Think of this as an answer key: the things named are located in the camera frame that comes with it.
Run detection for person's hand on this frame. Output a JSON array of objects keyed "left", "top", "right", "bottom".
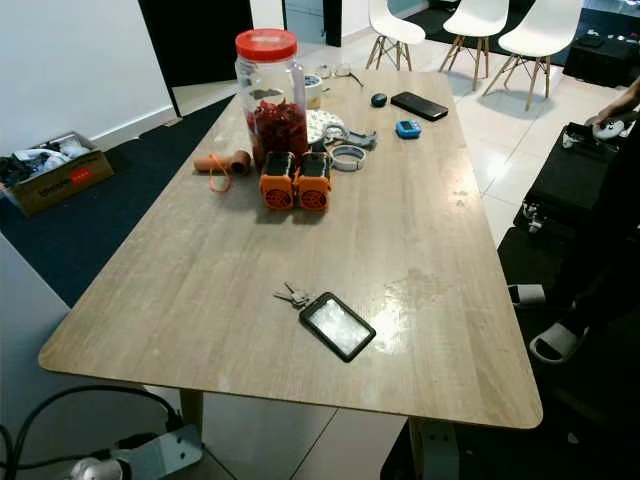
[{"left": 597, "top": 92, "right": 640, "bottom": 127}]

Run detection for white handheld controller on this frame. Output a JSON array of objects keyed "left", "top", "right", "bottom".
[{"left": 591, "top": 117, "right": 630, "bottom": 142}]

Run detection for black card holder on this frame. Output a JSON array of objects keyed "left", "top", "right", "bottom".
[{"left": 298, "top": 292, "right": 378, "bottom": 364}]

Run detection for silver keys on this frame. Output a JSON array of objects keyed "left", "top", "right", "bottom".
[{"left": 272, "top": 281, "right": 314, "bottom": 310}]

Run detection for black equipment case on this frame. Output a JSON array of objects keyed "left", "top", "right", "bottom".
[{"left": 514, "top": 121, "right": 640, "bottom": 238}]

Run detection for white chair with wooden legs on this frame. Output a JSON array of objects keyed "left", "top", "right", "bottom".
[
  {"left": 481, "top": 0, "right": 587, "bottom": 112},
  {"left": 437, "top": 0, "right": 512, "bottom": 92},
  {"left": 366, "top": 0, "right": 427, "bottom": 72}
]

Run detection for brown cardboard box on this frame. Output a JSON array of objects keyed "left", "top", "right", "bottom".
[{"left": 1, "top": 131, "right": 117, "bottom": 218}]

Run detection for dark blue carpet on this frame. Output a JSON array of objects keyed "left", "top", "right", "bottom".
[{"left": 0, "top": 95, "right": 234, "bottom": 308}]

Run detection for black smartphone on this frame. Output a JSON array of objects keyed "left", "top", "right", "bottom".
[{"left": 390, "top": 91, "right": 451, "bottom": 123}]

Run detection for person's foot in grey sandal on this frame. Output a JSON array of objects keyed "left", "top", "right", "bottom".
[
  {"left": 507, "top": 283, "right": 548, "bottom": 308},
  {"left": 529, "top": 321, "right": 590, "bottom": 366}
]

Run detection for black door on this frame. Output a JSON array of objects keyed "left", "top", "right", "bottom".
[{"left": 137, "top": 0, "right": 255, "bottom": 90}]

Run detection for light wooden table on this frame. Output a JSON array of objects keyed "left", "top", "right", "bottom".
[{"left": 37, "top": 69, "right": 545, "bottom": 480}]

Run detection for orange rubber band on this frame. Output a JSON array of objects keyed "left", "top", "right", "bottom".
[{"left": 208, "top": 152, "right": 234, "bottom": 193}]

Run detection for grey metal tool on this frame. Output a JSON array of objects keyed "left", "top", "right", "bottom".
[{"left": 317, "top": 122, "right": 380, "bottom": 150}]

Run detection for brown cardboard tube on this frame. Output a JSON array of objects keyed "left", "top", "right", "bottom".
[{"left": 194, "top": 149, "right": 253, "bottom": 175}]

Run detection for thin-framed eyeglasses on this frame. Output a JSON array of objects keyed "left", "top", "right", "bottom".
[{"left": 310, "top": 62, "right": 365, "bottom": 88}]

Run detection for white patterned object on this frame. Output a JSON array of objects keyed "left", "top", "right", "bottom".
[{"left": 305, "top": 108, "right": 348, "bottom": 142}]

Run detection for clear jar with red lid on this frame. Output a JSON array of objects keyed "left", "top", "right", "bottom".
[{"left": 235, "top": 28, "right": 310, "bottom": 163}]

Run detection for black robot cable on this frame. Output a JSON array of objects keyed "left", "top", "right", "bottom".
[{"left": 0, "top": 384, "right": 197, "bottom": 480}]

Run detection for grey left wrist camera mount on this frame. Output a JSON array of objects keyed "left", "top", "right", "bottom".
[{"left": 126, "top": 424, "right": 204, "bottom": 480}]

